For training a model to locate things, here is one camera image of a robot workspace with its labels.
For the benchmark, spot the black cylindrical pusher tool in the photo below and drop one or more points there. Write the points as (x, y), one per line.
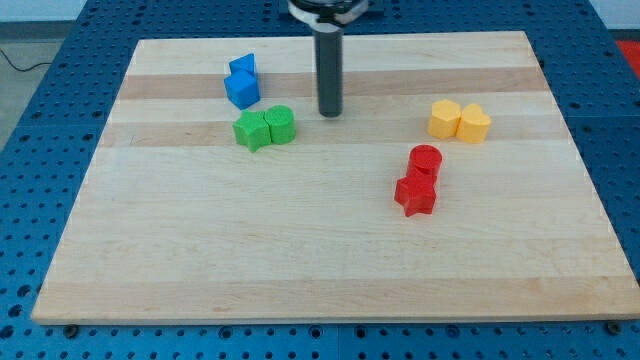
(328, 50)

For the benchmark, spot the green star block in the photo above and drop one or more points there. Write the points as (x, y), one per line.
(252, 130)

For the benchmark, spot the blue triangle block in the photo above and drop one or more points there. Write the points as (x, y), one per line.
(246, 63)

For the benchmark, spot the robot arm flange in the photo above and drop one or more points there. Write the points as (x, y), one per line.
(335, 12)

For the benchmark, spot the yellow hexagon block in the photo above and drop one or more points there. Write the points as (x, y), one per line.
(444, 119)

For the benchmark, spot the wooden board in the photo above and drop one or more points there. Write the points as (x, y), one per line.
(176, 223)

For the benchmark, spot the red star block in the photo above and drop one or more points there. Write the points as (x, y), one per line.
(416, 194)

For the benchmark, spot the yellow heart block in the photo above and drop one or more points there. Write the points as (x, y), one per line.
(474, 124)

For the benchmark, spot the red circle block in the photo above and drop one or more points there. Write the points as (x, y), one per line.
(424, 160)

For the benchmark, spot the green circle block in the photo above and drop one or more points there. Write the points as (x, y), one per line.
(281, 122)

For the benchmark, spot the blue cube block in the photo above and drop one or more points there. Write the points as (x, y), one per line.
(242, 89)

